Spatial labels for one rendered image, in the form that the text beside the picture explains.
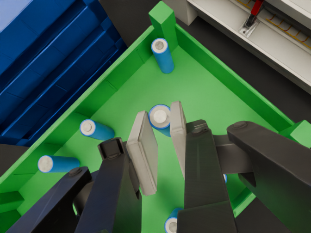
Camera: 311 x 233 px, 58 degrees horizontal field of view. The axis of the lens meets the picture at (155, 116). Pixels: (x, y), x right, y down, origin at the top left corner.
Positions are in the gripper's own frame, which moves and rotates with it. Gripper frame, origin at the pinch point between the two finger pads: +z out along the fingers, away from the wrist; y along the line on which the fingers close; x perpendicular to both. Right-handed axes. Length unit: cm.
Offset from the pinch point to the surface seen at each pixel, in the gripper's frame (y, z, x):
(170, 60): 1.7, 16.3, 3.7
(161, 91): -0.3, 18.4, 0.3
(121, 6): -8, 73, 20
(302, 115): 30, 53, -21
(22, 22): -14.9, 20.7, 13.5
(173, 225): -2.2, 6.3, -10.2
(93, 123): -7.6, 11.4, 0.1
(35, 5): -12.6, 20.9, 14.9
